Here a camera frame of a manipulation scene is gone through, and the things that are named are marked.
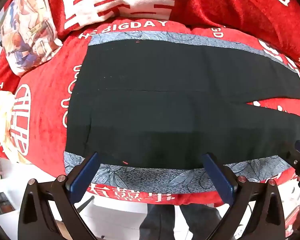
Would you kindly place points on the person's legs in dark trousers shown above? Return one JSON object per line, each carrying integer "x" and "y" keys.
{"x": 180, "y": 220}

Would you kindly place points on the black pants with grey trim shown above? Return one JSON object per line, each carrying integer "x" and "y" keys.
{"x": 165, "y": 100}

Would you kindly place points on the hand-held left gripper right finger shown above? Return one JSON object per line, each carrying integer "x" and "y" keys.
{"x": 218, "y": 177}

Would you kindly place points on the cartoon printed pillow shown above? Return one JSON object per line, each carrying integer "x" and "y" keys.
{"x": 27, "y": 32}

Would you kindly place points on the red printed folded quilt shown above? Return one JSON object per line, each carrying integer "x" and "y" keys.
{"x": 215, "y": 2}

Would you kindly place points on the red printed blanket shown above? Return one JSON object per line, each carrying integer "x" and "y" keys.
{"x": 45, "y": 92}

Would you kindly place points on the cream plush toy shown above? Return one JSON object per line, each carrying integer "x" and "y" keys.
{"x": 1, "y": 110}

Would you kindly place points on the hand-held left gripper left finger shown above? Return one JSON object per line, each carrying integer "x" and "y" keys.
{"x": 83, "y": 177}

